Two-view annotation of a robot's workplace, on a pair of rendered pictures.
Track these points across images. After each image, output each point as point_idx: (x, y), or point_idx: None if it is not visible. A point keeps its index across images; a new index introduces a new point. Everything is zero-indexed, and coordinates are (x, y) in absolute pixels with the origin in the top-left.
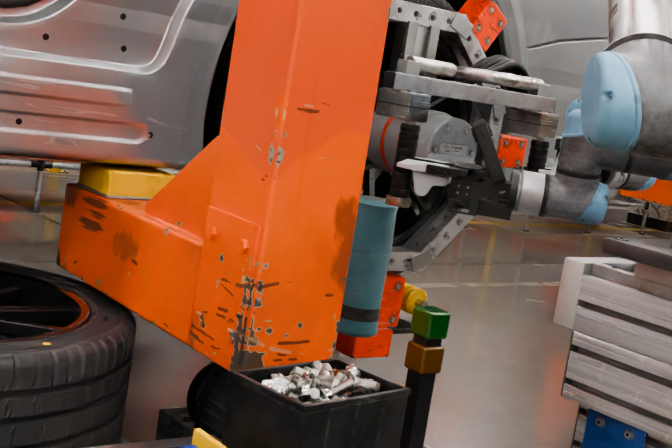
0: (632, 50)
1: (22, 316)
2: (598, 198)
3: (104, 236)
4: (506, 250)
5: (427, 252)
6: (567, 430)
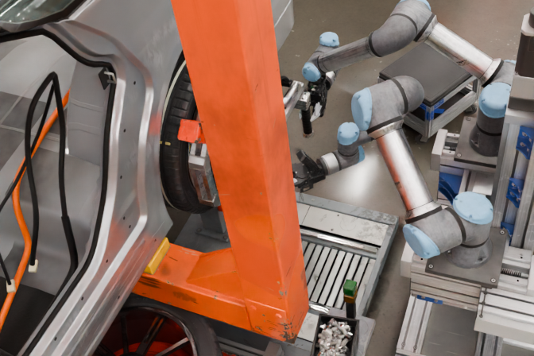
0: (426, 225)
1: (153, 339)
2: (361, 156)
3: (164, 290)
4: None
5: None
6: (284, 89)
